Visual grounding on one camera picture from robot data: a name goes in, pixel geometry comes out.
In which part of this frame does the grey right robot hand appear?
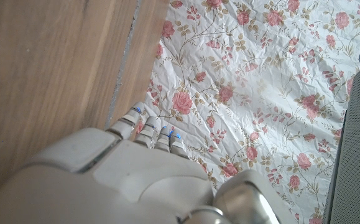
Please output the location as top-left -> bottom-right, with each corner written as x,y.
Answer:
0,101 -> 298,224

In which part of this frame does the floral rose print backdrop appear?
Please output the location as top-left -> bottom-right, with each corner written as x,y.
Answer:
142,0 -> 360,224

